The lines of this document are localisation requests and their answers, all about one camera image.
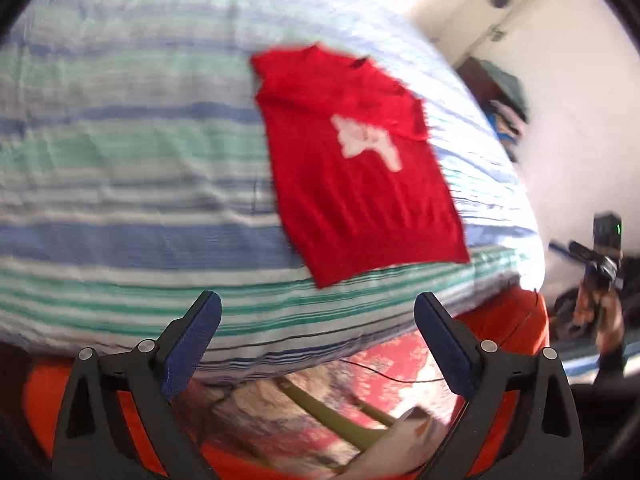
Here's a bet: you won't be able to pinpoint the red floral cloth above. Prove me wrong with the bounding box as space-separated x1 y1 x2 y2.
170 332 466 480

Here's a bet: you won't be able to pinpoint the thin black cable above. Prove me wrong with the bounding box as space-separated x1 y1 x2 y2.
342 287 548 386

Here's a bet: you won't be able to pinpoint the red sweater with white print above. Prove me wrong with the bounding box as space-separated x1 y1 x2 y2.
250 44 472 289

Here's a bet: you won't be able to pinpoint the person's right forearm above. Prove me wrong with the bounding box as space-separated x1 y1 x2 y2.
592 342 632 391

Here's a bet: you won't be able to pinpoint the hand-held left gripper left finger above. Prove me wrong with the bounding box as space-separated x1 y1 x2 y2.
52 290 223 480

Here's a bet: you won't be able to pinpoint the olive green frame bars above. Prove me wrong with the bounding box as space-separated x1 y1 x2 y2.
272 377 401 453

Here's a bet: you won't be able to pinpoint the dark shelf with clothes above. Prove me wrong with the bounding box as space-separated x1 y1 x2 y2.
454 56 532 163

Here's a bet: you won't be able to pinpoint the blue green striped bed sheet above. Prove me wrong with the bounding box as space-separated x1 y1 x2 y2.
0 0 546 386

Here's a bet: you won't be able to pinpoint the white room door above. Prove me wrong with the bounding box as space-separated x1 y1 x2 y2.
400 0 556 68

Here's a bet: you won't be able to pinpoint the white paper bag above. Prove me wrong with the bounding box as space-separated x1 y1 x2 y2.
340 405 451 480

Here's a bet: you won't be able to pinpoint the person's right hand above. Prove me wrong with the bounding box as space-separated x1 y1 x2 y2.
572 280 626 358

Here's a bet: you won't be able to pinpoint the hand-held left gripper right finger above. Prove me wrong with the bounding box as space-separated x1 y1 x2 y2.
414 291 586 480

